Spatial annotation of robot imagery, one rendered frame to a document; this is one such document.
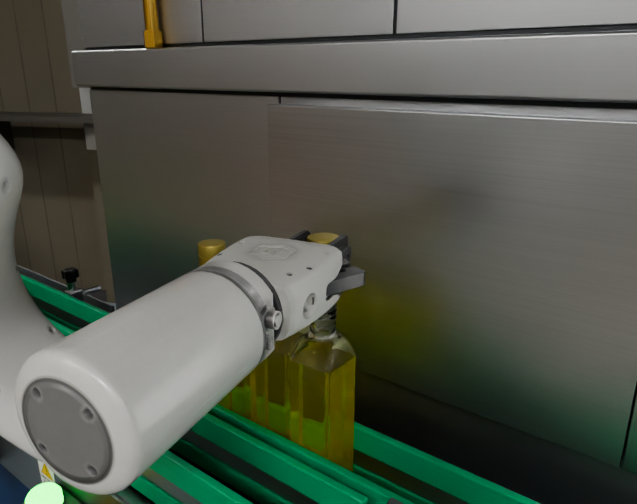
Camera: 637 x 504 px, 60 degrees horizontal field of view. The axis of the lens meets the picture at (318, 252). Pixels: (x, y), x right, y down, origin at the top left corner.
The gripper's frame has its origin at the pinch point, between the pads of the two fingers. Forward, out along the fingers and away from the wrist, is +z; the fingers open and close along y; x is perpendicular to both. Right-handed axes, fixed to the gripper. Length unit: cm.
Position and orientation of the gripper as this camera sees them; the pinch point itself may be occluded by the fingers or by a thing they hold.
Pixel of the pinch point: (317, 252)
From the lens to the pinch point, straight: 55.3
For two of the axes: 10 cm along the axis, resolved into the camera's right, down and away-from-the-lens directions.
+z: 4.0, -2.9, 8.7
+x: 0.0, 9.5, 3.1
